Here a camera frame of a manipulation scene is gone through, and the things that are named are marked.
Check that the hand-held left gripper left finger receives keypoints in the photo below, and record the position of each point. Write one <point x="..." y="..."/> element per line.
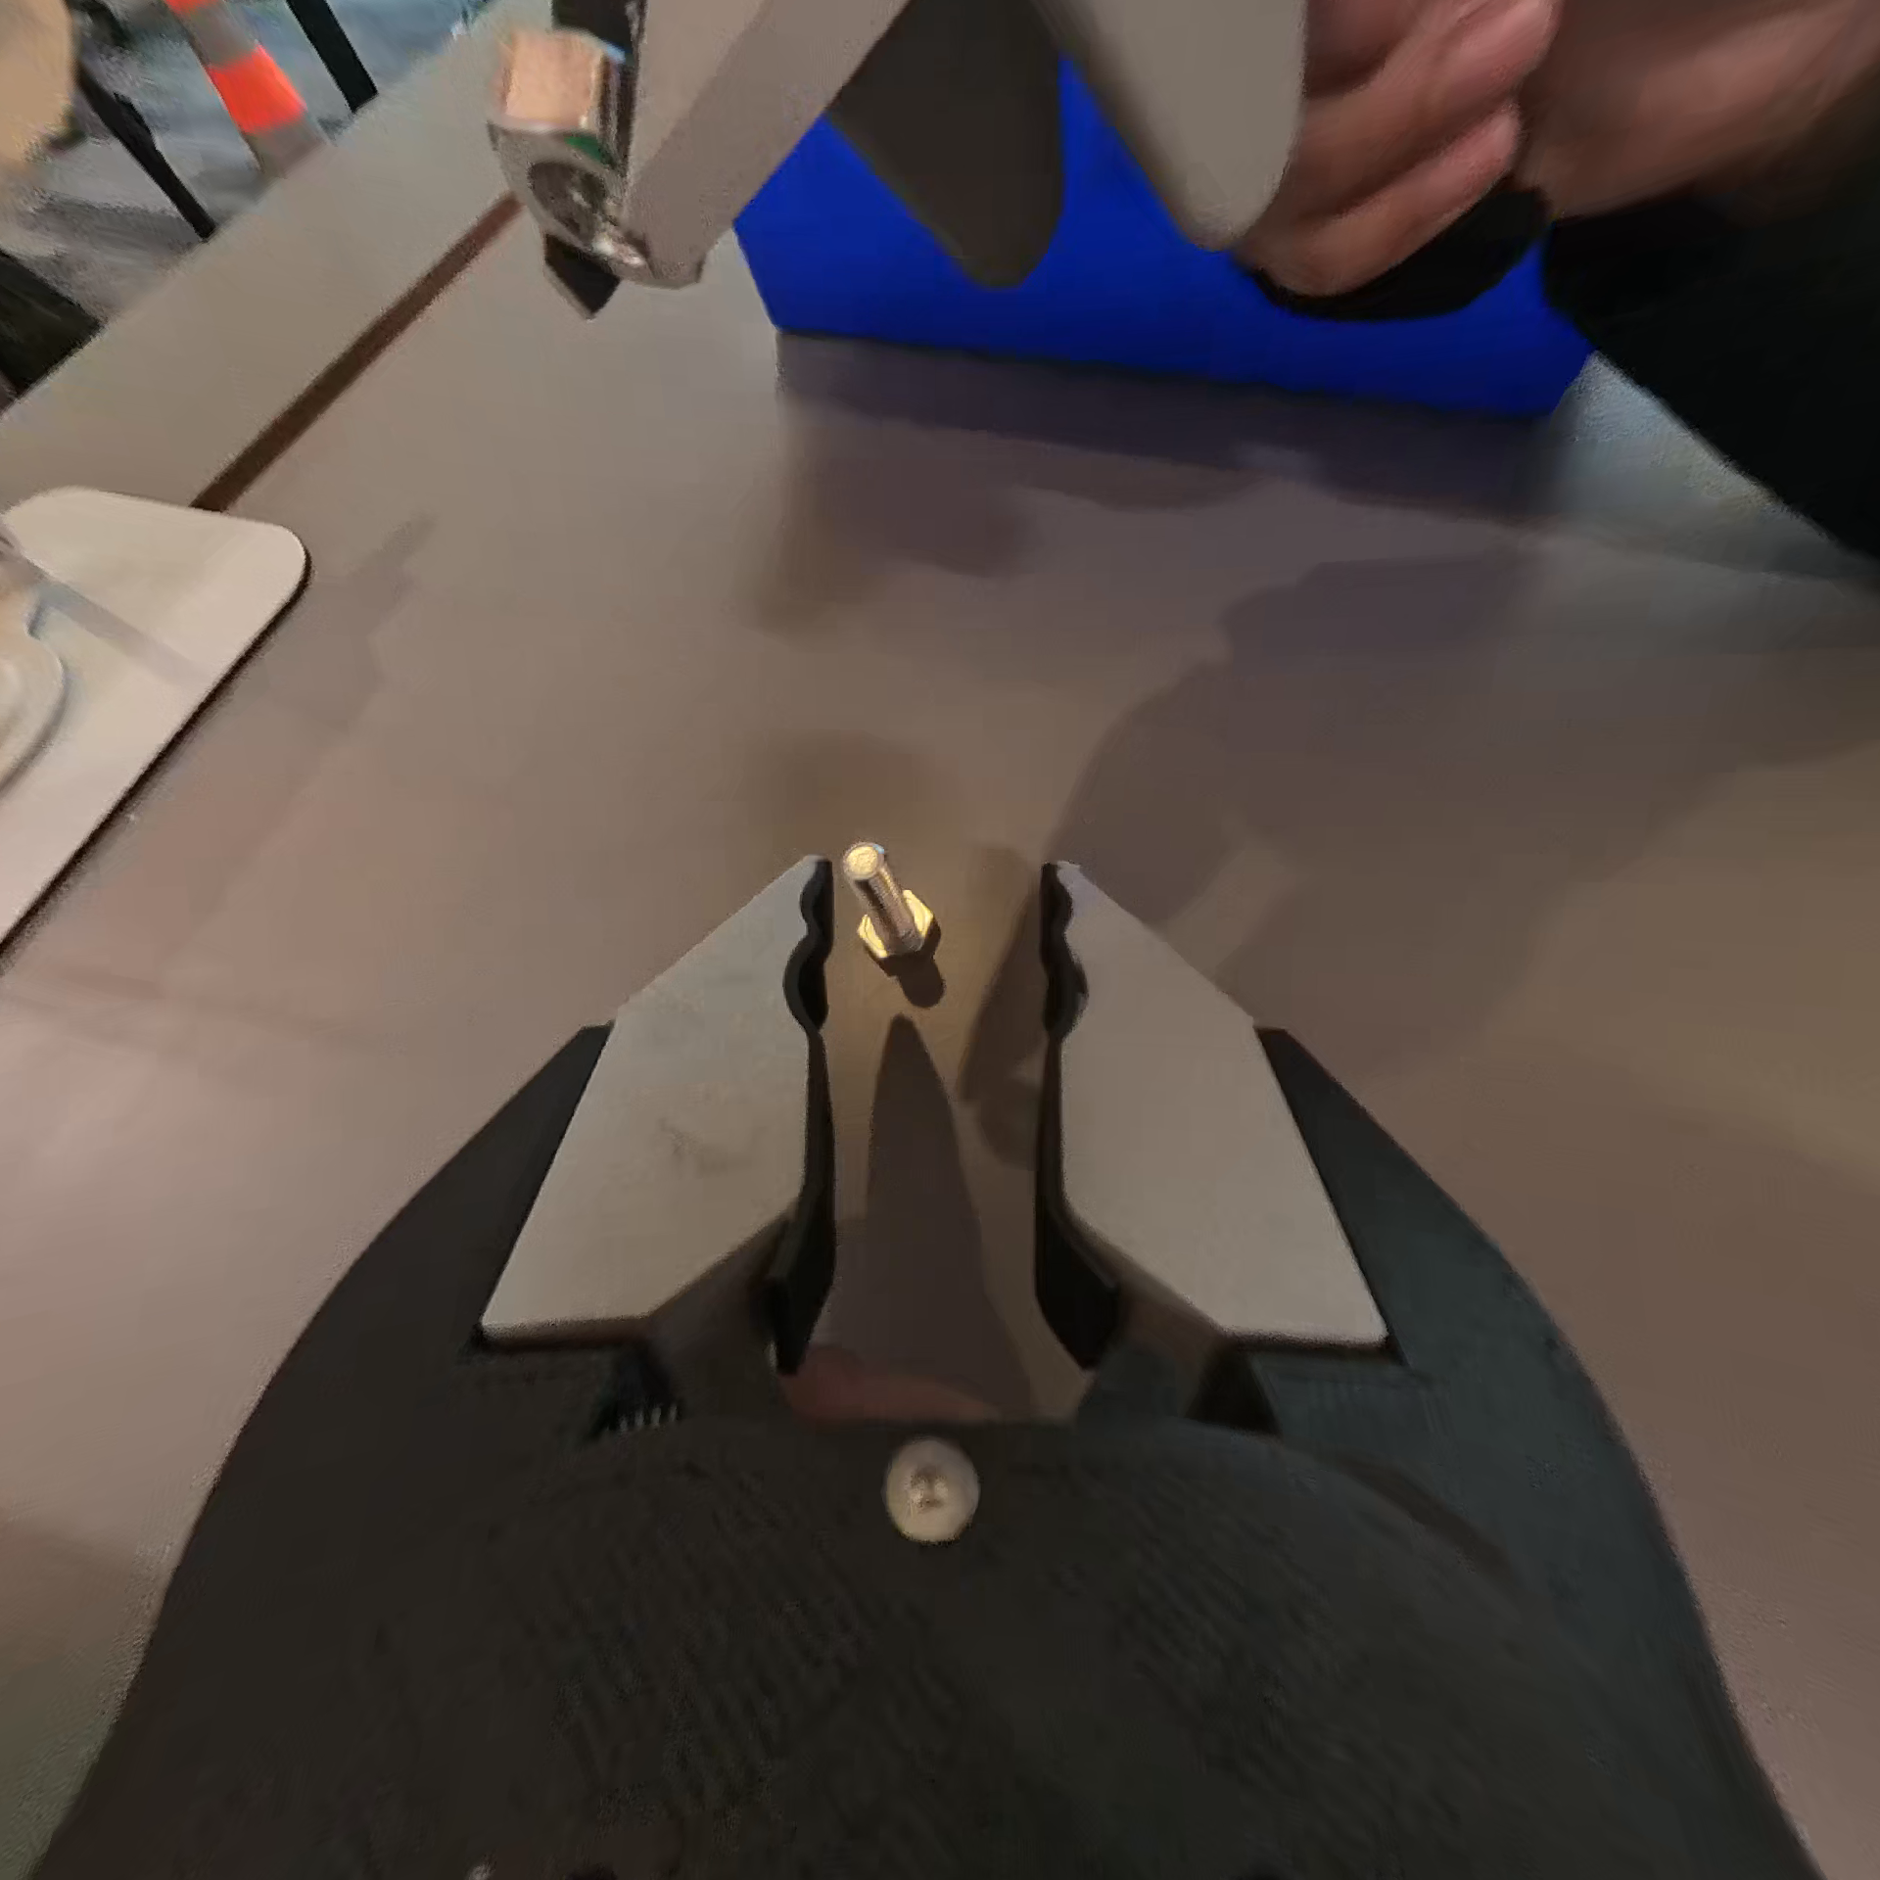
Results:
<point x="660" y="1147"/>

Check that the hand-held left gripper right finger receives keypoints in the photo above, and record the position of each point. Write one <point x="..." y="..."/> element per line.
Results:
<point x="1189" y="1160"/>

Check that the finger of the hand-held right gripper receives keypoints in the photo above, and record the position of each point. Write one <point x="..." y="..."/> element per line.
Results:
<point x="748" y="104"/>

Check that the steel hex nut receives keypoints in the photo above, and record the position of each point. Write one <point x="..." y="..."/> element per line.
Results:
<point x="545" y="88"/>

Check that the blue plastic bin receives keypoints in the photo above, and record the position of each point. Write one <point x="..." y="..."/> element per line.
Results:
<point x="1175" y="339"/>

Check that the steel hex bolt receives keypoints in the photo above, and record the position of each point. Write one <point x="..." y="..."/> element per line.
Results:
<point x="881" y="902"/>

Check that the person's right hand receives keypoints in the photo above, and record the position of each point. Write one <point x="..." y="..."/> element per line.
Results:
<point x="1411" y="147"/>

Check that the orange traffic cone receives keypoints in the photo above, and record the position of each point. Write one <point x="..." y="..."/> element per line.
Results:
<point x="248" y="82"/>

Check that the white metal stand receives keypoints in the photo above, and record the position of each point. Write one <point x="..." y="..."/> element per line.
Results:
<point x="161" y="587"/>

